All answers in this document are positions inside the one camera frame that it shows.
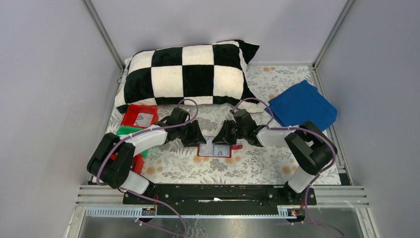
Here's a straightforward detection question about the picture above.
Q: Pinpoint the red leather card holder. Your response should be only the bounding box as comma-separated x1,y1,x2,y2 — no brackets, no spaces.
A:
197,136,243,158

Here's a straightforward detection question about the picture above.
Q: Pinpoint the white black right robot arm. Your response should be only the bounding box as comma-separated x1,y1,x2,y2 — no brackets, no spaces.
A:
212,110,337,194

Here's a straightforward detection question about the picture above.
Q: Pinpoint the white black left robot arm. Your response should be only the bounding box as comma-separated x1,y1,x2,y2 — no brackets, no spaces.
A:
87,107,206,195

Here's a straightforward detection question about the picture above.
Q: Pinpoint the white diamond credit card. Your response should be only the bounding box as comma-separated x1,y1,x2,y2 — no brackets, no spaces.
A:
213,144,231,158

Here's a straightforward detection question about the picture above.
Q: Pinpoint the floral patterned table mat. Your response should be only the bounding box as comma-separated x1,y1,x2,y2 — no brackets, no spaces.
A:
95,65,342,185

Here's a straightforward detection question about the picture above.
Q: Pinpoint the red plastic bin far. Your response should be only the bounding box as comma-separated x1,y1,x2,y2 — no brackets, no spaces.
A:
121,105,159,128

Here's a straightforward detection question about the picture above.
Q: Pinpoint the red plastic bin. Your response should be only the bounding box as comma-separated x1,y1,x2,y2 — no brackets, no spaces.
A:
121,105,159,128
109,153,144,174

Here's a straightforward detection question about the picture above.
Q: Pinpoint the black white checkered pillow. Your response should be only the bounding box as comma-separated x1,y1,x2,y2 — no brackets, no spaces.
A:
114,40,264,114

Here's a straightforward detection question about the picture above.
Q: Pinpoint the green plastic bin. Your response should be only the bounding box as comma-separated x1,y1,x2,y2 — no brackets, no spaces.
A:
116,126,149,158

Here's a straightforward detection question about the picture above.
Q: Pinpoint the red plastic bin near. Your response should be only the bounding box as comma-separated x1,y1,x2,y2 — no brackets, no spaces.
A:
109,153,144,174

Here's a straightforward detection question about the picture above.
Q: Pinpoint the blue folded cloth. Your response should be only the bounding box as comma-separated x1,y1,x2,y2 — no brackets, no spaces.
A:
265,80,337,131

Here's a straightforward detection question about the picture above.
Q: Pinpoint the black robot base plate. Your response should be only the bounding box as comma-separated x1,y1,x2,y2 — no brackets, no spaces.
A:
144,183,317,211

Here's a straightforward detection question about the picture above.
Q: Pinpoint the grey slotted cable duct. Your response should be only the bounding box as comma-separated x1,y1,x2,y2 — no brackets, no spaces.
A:
86,206,305,221

